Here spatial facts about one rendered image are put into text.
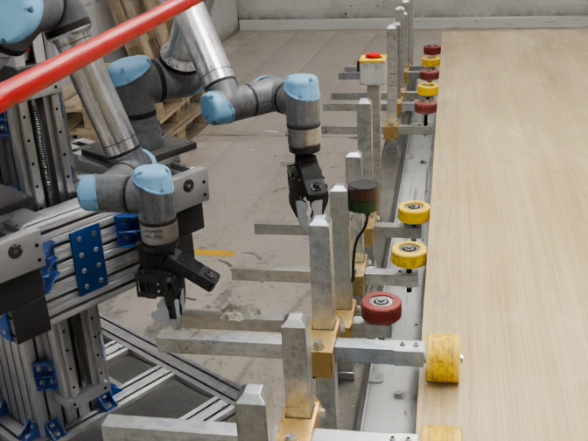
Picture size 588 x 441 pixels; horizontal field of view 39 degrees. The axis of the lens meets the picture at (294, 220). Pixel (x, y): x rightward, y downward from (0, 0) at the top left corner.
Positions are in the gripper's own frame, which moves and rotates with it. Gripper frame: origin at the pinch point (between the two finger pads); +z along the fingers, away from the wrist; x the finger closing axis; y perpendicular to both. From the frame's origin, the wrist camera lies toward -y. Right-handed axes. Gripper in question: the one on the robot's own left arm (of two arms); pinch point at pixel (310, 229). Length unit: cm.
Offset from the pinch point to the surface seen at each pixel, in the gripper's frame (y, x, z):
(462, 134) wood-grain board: 68, -63, 3
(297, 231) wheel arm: 22.3, -0.7, 10.0
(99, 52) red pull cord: -140, 33, -71
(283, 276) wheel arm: -1.5, 7.0, 10.3
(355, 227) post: -3.7, -9.9, -1.0
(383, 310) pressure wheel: -35.8, -7.4, 2.9
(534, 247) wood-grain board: -16, -48, 3
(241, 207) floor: 251, -7, 94
